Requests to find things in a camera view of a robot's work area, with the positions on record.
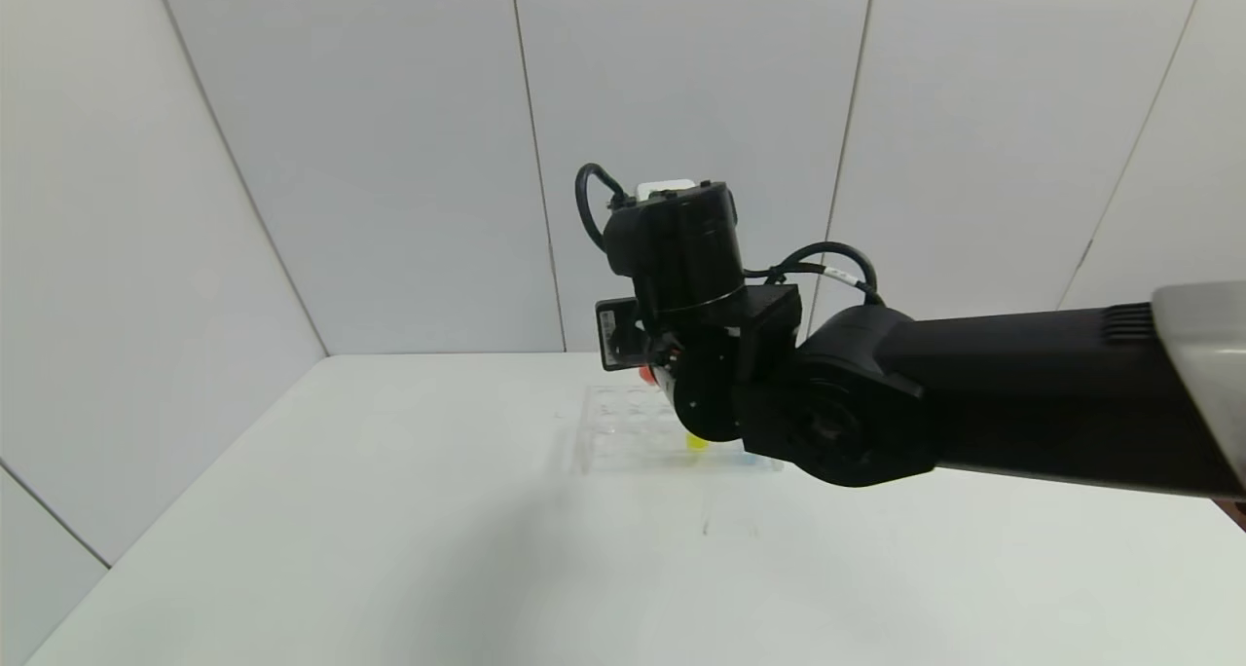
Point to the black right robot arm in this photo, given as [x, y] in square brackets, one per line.
[1022, 393]

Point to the test tube with red pigment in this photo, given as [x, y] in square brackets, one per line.
[648, 373]

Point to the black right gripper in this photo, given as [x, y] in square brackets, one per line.
[614, 335]

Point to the test tube with yellow pigment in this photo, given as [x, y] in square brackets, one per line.
[697, 442]

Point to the clear acrylic test tube rack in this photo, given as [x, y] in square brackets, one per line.
[613, 423]

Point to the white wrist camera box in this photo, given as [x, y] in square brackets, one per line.
[667, 188]

